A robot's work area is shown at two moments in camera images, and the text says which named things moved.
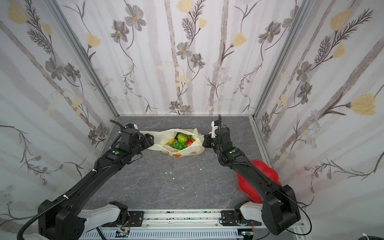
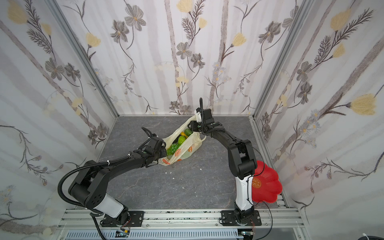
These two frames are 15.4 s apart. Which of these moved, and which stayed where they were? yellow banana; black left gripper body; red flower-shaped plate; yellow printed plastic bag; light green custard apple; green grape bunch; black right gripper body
Moved: green grape bunch; black left gripper body; yellow banana; black right gripper body; yellow printed plastic bag
Stayed: light green custard apple; red flower-shaped plate
